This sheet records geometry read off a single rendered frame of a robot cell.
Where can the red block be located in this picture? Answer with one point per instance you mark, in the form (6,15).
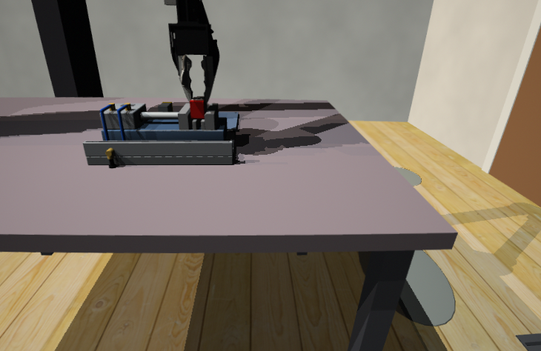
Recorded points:
(198,107)

